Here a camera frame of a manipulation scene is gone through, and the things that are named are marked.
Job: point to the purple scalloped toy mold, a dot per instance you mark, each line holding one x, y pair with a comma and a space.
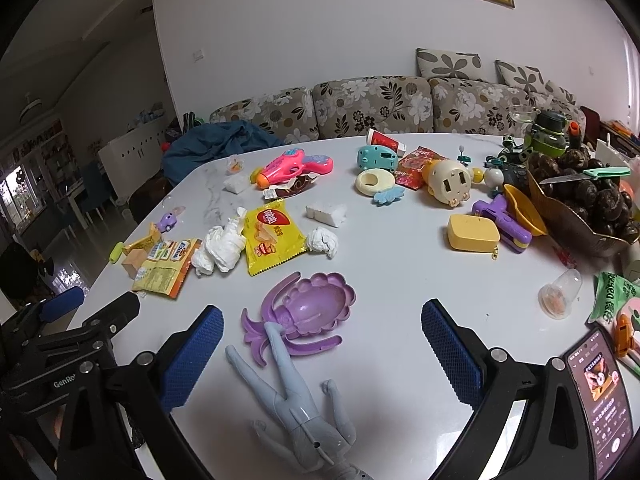
315, 310

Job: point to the blue blanket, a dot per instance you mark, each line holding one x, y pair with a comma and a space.
215, 145

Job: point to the white crumpled tissue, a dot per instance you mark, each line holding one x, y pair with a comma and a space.
322, 240
222, 247

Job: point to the small brown cardboard box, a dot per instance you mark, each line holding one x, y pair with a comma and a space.
134, 262

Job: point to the dark chair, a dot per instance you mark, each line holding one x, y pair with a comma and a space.
145, 205

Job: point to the white cabinet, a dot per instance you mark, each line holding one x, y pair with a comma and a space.
132, 152

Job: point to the brown wrapper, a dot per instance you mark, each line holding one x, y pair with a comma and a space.
295, 186

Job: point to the biscuit packet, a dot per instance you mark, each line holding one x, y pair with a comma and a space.
170, 251

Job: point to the clear cup with orange bits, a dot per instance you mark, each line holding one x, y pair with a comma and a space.
560, 295

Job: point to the small teal spinner toy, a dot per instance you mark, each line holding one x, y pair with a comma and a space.
463, 159

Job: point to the small orange toy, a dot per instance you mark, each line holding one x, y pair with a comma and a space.
625, 335

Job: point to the white round toy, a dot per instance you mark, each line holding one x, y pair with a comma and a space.
495, 177

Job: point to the blue wing toy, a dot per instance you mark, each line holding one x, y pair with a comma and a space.
387, 196

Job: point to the red paper cup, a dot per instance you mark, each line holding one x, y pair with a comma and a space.
385, 140

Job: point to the green water bottle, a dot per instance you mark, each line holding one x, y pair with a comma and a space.
547, 135

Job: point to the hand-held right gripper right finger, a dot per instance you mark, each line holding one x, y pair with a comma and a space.
450, 355

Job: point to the smartphone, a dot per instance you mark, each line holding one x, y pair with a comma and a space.
600, 410

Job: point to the grey jointed doll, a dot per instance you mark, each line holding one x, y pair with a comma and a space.
300, 410

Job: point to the floral sofa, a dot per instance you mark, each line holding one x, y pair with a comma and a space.
370, 105

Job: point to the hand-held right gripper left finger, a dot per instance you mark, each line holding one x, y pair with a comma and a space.
195, 355

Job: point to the orange plastic scoop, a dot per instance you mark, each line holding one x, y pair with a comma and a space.
525, 212

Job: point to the ceiling lamp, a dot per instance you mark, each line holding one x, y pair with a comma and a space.
31, 107

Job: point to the glass bowl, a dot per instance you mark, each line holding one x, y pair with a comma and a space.
522, 116

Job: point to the yellow-green snack bag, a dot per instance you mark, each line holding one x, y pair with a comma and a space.
160, 280

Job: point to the knife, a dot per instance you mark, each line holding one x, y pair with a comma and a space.
607, 172

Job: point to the yellow rounded case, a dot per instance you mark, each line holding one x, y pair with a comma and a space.
472, 234

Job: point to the floral cushion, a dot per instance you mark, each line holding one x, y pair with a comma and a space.
560, 92
447, 62
520, 74

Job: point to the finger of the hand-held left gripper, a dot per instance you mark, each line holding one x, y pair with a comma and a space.
62, 302
112, 312

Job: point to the small yellow-green cylinder toy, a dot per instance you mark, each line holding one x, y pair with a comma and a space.
117, 252

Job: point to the cream pig toy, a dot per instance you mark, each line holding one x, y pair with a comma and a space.
450, 182

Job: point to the bowl of dark chestnuts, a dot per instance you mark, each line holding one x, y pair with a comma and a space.
585, 210

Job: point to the small clear plastic ball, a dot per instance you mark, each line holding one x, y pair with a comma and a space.
235, 164

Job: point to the purple toy gun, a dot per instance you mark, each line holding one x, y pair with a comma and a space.
502, 222

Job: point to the green snack bag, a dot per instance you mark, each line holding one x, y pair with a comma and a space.
612, 295

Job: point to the purple toy car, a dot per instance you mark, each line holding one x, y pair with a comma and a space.
167, 221

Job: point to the pink toy gun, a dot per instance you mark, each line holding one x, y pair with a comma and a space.
295, 164

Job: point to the white box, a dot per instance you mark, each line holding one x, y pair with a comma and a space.
612, 157

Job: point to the blue chair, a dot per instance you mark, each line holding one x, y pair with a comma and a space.
92, 185

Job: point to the white foam block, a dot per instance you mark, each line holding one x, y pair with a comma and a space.
327, 214
235, 183

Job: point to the yellow snack bag red logo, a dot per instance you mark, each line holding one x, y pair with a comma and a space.
270, 240

